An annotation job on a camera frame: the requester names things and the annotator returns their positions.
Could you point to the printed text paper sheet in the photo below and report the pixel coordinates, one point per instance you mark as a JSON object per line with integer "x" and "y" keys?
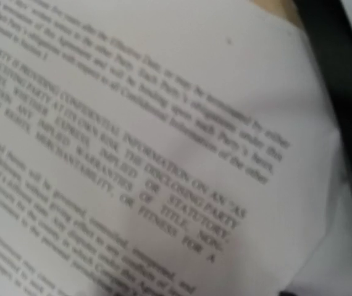
{"x": 158, "y": 148}

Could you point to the black clip folder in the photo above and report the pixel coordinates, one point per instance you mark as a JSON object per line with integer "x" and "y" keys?
{"x": 330, "y": 34}

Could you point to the white paper sheet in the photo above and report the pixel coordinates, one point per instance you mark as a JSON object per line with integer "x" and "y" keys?
{"x": 328, "y": 270}

